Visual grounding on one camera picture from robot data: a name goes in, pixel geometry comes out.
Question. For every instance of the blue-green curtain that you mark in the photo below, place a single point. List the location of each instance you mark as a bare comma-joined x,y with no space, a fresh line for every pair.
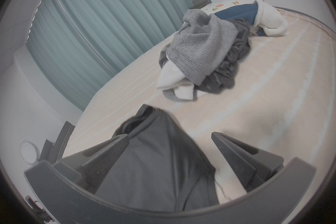
126,2
60,60

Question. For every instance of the bed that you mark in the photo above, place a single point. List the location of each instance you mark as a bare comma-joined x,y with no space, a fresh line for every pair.
275,86

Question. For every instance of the black chest of drawers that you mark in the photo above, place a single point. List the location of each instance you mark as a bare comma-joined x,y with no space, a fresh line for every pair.
63,136

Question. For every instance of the round white mirror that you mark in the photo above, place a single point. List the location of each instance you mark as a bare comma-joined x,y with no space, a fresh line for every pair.
29,152

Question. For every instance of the pile of clothes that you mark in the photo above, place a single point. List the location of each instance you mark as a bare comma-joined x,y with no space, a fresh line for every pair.
199,47

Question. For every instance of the grey bedside table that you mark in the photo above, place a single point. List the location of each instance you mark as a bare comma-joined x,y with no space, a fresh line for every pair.
200,2

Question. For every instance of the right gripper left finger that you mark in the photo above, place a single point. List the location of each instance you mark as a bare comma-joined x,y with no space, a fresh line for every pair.
105,165

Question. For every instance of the white printed pillow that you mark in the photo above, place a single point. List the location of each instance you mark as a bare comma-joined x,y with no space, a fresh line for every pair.
223,5

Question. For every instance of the black polo shirt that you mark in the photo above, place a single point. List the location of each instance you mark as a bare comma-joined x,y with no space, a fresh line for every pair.
157,165

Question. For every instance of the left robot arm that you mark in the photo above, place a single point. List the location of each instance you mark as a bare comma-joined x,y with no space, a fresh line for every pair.
36,207

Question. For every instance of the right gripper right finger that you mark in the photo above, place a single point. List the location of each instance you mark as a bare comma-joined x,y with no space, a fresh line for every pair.
238,165

